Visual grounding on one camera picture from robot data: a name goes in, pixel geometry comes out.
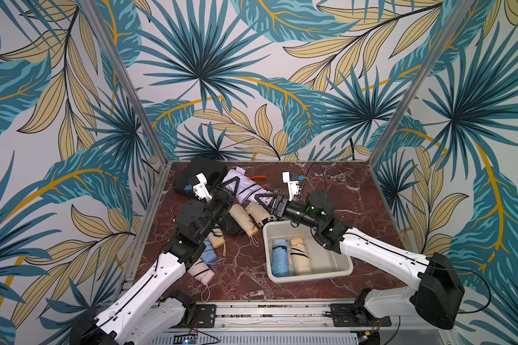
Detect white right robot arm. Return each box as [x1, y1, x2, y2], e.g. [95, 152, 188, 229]
[255, 191, 465, 330]

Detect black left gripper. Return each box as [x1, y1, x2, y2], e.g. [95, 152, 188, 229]
[196, 175, 239, 240]

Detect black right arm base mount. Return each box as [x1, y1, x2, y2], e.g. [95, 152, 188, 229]
[324, 288, 391, 329]

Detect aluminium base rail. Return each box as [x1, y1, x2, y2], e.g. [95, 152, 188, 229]
[148, 300, 460, 344]

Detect beige folded umbrella by box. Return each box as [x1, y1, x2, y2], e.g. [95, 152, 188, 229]
[245, 203, 273, 228]

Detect blue umbrella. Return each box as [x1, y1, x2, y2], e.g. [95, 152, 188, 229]
[200, 239, 226, 265]
[271, 239, 289, 277]

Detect aluminium frame post left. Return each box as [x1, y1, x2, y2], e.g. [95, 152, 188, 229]
[80, 0, 168, 166]

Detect aluminium frame post right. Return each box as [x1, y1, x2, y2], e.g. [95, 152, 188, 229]
[368, 0, 473, 168]

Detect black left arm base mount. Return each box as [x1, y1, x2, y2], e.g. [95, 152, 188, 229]
[168, 291, 217, 329]

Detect beige umbrella with black strap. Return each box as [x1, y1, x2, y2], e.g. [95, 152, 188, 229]
[208, 228, 226, 257]

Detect beige plastic storage box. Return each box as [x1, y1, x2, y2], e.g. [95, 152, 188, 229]
[263, 221, 353, 284]

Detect black plastic tool case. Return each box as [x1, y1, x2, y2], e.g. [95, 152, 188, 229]
[173, 156, 228, 200]

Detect lilac umbrella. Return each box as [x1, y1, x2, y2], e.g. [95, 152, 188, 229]
[222, 167, 269, 204]

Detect aluminium frame post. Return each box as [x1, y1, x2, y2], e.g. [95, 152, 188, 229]
[80, 0, 168, 166]
[368, 0, 473, 168]

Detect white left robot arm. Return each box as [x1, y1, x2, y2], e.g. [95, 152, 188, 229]
[69, 177, 240, 344]

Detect orange handled pliers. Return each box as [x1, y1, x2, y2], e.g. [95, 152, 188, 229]
[247, 175, 267, 181]

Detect black folded umbrella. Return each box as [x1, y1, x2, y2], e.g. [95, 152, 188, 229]
[217, 214, 244, 237]

